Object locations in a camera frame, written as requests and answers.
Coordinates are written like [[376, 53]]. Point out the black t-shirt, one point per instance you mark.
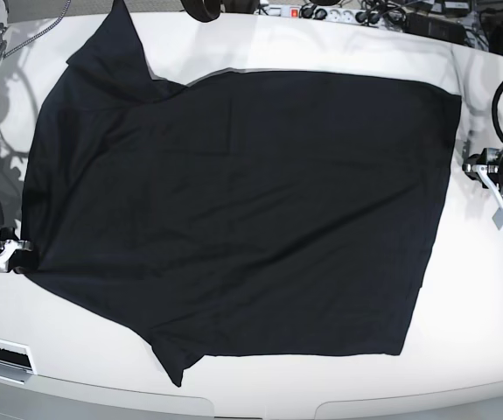
[[246, 214]]

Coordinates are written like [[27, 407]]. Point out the black power adapter box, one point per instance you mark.
[[435, 28]]

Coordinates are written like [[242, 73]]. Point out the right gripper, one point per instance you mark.
[[11, 264]]

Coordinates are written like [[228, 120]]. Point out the white power strip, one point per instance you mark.
[[377, 14]]

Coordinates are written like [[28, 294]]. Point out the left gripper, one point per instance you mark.
[[490, 159]]

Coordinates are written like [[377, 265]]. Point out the grey slotted table fixture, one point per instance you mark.
[[16, 363]]

